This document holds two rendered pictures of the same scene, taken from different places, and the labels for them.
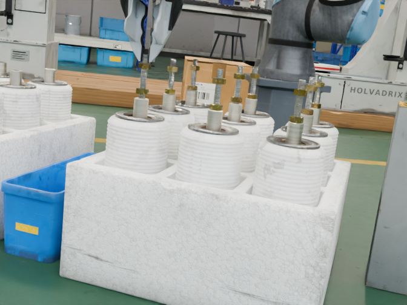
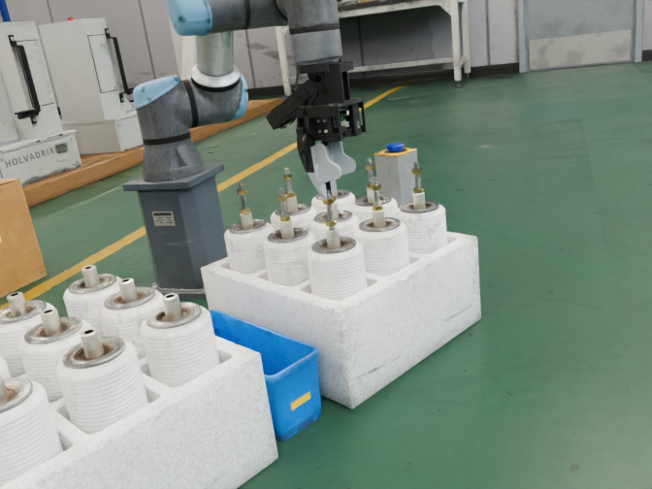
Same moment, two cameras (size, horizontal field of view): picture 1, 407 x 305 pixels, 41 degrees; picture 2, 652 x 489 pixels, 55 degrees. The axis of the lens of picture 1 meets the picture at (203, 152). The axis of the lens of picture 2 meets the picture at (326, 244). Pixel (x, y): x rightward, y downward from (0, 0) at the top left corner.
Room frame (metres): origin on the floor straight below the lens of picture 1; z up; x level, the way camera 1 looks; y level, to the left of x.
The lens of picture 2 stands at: (0.32, 0.96, 0.60)
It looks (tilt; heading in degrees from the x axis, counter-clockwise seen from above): 19 degrees down; 301
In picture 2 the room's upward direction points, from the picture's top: 7 degrees counter-clockwise
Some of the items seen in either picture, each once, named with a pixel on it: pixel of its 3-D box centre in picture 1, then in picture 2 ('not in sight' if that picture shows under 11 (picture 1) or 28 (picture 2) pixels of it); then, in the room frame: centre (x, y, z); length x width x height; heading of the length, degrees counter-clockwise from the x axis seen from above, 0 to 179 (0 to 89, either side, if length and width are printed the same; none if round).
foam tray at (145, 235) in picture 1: (221, 212); (342, 293); (0.90, -0.04, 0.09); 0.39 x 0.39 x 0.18; 73
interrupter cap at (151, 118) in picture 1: (140, 117); (334, 245); (0.82, 0.10, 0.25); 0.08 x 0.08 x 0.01
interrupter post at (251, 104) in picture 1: (250, 107); (291, 204); (1.01, -0.08, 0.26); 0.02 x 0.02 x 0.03
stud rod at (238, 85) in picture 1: (237, 88); not in sight; (0.90, -0.04, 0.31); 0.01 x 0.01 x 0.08
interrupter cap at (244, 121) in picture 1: (233, 120); (333, 217); (0.90, -0.04, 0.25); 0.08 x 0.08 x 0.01
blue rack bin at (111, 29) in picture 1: (117, 29); not in sight; (5.59, 1.00, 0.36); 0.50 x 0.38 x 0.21; 10
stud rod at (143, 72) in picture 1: (143, 79); (330, 212); (0.82, 0.10, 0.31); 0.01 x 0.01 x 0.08
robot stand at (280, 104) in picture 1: (277, 135); (185, 230); (1.42, -0.19, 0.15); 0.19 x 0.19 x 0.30; 10
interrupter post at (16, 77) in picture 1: (16, 78); (128, 290); (1.03, 0.37, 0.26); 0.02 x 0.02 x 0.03
